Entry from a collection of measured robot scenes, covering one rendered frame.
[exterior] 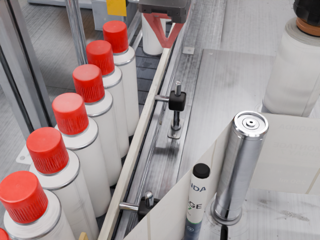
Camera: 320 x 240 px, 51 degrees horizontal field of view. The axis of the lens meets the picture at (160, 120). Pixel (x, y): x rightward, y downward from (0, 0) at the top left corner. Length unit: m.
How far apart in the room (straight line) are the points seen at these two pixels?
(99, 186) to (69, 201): 0.08
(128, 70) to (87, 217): 0.21
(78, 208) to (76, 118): 0.10
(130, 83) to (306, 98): 0.28
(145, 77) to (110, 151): 0.28
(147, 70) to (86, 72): 0.35
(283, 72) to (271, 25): 0.48
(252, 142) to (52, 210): 0.21
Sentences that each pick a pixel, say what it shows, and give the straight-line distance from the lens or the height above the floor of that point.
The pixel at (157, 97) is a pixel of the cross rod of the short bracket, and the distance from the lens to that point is 0.61.
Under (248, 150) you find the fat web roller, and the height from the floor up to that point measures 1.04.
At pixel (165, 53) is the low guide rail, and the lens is 0.72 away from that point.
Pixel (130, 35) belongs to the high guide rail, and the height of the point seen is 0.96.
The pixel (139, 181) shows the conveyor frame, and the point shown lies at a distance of 0.53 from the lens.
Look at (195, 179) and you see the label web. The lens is 0.32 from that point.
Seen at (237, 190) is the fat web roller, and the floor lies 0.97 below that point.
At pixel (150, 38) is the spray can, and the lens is 0.74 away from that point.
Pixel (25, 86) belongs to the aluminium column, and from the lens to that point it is 0.53.
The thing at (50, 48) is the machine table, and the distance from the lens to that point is 0.93.
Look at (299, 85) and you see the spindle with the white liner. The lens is 0.56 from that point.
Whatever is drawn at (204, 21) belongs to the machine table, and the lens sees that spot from 1.01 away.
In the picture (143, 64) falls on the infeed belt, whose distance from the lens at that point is 0.75.
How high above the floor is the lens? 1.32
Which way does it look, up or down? 46 degrees down
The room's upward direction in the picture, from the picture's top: straight up
